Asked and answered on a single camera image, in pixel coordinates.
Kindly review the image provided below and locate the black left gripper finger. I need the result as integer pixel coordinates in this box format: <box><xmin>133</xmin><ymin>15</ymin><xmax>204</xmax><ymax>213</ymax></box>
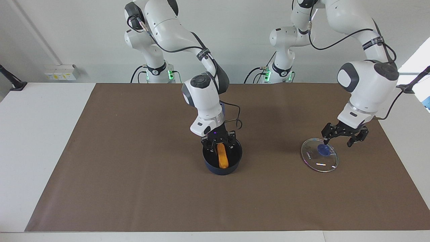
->
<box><xmin>347</xmin><ymin>127</ymin><xmax>369</xmax><ymax>148</ymax></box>
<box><xmin>321</xmin><ymin>123</ymin><xmax>338</xmax><ymax>146</ymax></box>

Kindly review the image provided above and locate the yellow corn cob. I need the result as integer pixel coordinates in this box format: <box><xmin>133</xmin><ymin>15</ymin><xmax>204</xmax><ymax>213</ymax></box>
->
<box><xmin>217</xmin><ymin>144</ymin><xmax>229</xmax><ymax>168</ymax></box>

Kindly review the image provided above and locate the glass lid blue knob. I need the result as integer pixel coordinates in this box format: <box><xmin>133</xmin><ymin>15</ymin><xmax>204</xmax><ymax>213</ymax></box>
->
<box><xmin>301</xmin><ymin>138</ymin><xmax>339</xmax><ymax>172</ymax></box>

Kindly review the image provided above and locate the dark blue saucepan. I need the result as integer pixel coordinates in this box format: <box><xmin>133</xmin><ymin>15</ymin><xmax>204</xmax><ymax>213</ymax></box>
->
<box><xmin>202</xmin><ymin>136</ymin><xmax>243</xmax><ymax>175</ymax></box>

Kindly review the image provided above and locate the black clamp stand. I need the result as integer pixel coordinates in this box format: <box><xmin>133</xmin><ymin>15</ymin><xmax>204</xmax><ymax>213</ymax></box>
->
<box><xmin>0</xmin><ymin>65</ymin><xmax>28</xmax><ymax>91</ymax></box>
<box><xmin>399</xmin><ymin>66</ymin><xmax>430</xmax><ymax>94</ymax></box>

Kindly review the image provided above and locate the brown table mat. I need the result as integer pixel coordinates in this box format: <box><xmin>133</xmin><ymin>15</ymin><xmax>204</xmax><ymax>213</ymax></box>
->
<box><xmin>25</xmin><ymin>83</ymin><xmax>430</xmax><ymax>232</ymax></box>

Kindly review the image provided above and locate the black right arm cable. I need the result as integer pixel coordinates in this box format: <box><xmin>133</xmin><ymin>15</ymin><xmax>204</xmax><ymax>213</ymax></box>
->
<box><xmin>127</xmin><ymin>15</ymin><xmax>243</xmax><ymax>130</ymax></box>

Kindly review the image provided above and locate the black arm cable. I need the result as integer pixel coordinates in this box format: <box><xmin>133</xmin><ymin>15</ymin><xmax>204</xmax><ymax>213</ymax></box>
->
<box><xmin>307</xmin><ymin>0</ymin><xmax>404</xmax><ymax>120</ymax></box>
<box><xmin>127</xmin><ymin>15</ymin><xmax>243</xmax><ymax>130</ymax></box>

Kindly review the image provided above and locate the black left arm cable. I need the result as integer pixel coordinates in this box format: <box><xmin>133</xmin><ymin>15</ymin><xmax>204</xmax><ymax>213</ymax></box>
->
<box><xmin>307</xmin><ymin>0</ymin><xmax>404</xmax><ymax>120</ymax></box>

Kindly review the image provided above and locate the white wall socket box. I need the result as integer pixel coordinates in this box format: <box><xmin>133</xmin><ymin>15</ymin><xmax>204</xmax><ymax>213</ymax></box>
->
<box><xmin>45</xmin><ymin>65</ymin><xmax>80</xmax><ymax>81</ymax></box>

